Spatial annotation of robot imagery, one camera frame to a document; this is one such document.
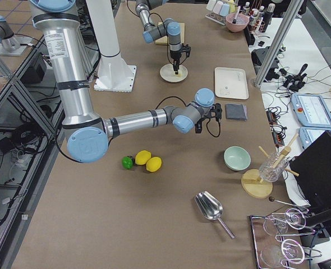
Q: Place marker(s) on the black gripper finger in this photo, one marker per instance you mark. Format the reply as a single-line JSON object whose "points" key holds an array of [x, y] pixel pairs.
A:
{"points": [[176, 68], [198, 127]]}

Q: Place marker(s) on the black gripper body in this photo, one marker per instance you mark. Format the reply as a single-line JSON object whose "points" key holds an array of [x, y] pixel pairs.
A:
{"points": [[200, 126], [175, 55]]}

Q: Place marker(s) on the cream round plate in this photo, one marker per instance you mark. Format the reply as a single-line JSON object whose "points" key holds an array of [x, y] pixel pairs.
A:
{"points": [[167, 73]]}

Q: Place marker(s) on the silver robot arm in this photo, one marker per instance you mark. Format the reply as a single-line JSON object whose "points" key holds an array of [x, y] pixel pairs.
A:
{"points": [[88, 135], [160, 25]]}

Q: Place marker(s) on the cream rabbit tray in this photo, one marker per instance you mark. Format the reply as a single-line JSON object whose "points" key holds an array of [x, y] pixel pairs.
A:
{"points": [[231, 83]]}

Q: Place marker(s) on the grey folded cloth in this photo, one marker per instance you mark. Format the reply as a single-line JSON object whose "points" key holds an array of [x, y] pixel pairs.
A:
{"points": [[236, 111]]}

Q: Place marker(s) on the wooden cutting board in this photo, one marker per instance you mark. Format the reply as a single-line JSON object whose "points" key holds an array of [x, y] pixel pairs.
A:
{"points": [[163, 40]]}

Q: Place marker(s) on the purple cloth under grey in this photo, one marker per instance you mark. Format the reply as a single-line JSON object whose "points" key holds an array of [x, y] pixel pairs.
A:
{"points": [[245, 111]]}

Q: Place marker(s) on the mint green bowl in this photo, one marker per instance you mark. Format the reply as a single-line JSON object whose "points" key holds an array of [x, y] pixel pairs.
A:
{"points": [[236, 158]]}

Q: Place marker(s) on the yellow lemon outer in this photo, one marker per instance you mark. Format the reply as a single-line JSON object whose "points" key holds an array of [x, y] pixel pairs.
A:
{"points": [[154, 164]]}

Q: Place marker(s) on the pastel cup holder rack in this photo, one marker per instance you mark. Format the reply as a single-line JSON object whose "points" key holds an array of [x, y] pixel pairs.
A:
{"points": [[218, 10]]}

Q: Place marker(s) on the yellow lemon near pepper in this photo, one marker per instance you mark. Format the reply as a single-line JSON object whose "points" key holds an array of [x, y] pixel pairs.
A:
{"points": [[142, 157]]}

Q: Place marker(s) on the black muddler in bowl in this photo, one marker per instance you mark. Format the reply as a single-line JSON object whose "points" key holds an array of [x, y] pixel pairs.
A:
{"points": [[234, 21]]}

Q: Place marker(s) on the pink bowl with ice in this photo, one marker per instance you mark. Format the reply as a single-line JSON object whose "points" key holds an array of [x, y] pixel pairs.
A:
{"points": [[241, 22]]}

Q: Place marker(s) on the wooden cup rack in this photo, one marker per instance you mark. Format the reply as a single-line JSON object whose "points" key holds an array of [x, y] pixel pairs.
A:
{"points": [[258, 183]]}

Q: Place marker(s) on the clear glass cup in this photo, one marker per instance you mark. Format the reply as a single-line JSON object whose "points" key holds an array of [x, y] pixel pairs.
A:
{"points": [[273, 167]]}

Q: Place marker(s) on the metal scoop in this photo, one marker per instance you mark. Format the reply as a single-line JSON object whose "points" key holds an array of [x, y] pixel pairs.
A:
{"points": [[212, 209]]}

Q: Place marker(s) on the bottle rack with bottles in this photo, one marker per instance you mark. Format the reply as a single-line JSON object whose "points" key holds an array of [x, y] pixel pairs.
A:
{"points": [[260, 14]]}

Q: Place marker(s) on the blue teach pendant lower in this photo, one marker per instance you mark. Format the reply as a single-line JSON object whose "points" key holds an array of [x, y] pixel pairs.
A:
{"points": [[308, 135]]}

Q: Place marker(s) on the blue teach pendant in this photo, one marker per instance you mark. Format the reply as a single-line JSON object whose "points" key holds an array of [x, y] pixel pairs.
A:
{"points": [[311, 110], [308, 135]]}

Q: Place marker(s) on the blue teach pendant upper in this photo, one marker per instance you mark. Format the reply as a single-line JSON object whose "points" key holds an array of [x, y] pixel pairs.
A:
{"points": [[311, 110]]}

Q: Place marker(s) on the black monitor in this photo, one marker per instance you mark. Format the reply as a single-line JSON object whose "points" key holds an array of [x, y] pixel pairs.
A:
{"points": [[314, 168]]}

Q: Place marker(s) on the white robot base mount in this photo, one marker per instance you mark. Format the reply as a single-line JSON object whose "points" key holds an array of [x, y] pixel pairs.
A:
{"points": [[114, 74]]}

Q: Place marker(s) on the aluminium frame post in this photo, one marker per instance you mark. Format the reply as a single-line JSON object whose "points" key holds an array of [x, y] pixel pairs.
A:
{"points": [[281, 33]]}

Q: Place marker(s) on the black wire glass rack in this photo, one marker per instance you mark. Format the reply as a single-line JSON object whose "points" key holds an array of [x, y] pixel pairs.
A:
{"points": [[277, 239]]}

